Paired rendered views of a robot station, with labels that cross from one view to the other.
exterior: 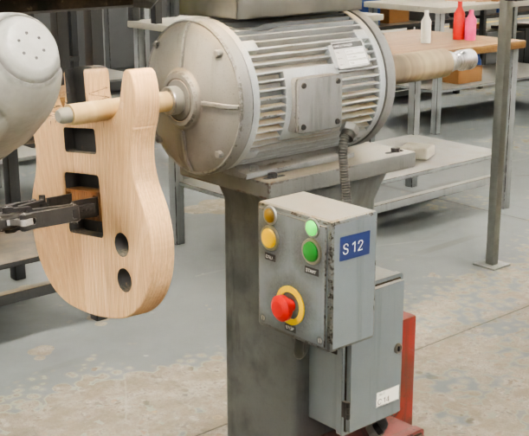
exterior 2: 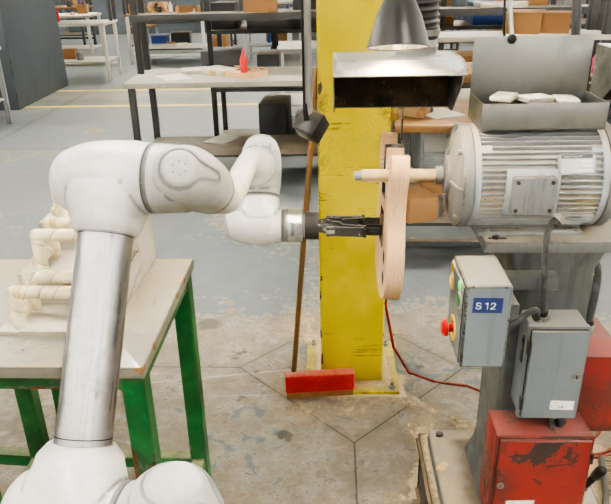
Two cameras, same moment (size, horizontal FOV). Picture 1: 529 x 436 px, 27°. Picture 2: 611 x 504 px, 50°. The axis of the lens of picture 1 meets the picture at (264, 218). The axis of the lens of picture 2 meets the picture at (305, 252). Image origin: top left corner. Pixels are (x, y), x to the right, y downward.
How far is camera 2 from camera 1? 0.81 m
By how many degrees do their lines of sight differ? 42
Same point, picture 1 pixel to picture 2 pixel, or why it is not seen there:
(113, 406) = not seen: hidden behind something
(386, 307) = (567, 347)
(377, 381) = (553, 393)
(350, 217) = (485, 286)
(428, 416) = not seen: outside the picture
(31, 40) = (180, 164)
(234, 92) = (462, 180)
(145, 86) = (399, 168)
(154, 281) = (388, 285)
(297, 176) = (513, 241)
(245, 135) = (467, 209)
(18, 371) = not seen: hidden behind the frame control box
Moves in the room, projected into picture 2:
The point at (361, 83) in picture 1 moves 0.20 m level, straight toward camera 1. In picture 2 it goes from (585, 185) to (538, 206)
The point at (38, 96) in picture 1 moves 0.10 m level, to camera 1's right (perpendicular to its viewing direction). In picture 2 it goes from (182, 194) to (219, 207)
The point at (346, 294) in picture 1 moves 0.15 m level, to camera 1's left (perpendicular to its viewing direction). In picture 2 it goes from (477, 334) to (419, 311)
